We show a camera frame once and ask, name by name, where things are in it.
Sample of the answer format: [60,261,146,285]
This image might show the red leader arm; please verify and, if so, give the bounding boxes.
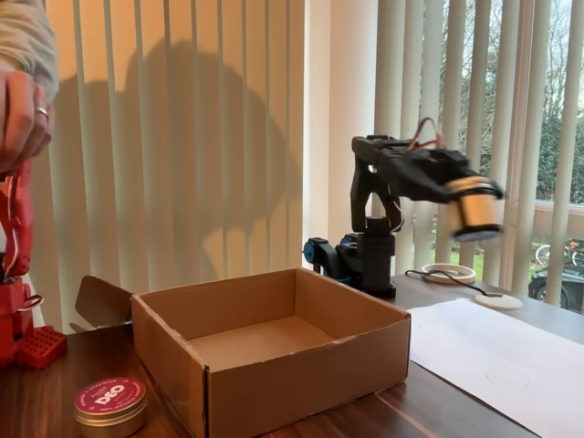
[0,159,69,370]

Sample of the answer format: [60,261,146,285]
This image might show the grey sleeved forearm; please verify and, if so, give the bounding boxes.
[0,0,61,107]

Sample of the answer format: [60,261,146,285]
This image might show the open brown cardboard box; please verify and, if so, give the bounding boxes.
[68,267,412,438]

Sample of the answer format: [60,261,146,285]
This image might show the person's hand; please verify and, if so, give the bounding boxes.
[0,70,57,175]

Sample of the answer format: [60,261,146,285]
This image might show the masking tape roll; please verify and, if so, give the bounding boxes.
[420,263,477,286]

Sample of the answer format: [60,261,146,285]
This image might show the white vertical blinds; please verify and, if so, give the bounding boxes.
[373,0,584,316]
[0,0,306,320]

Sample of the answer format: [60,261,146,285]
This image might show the dark car outside window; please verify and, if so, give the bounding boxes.
[528,266,584,316]

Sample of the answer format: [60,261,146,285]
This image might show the bicycle outside window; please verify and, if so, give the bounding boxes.
[531,239,584,271]

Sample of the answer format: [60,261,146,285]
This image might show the white round desk grommet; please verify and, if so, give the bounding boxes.
[474,292,525,312]

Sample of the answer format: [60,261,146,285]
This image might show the white paper sheet with circles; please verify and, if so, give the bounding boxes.
[404,298,584,438]

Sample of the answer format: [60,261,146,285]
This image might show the red deo tin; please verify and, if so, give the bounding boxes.
[73,377,150,438]

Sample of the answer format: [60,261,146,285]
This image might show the thin black cable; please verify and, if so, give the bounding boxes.
[404,269,492,298]

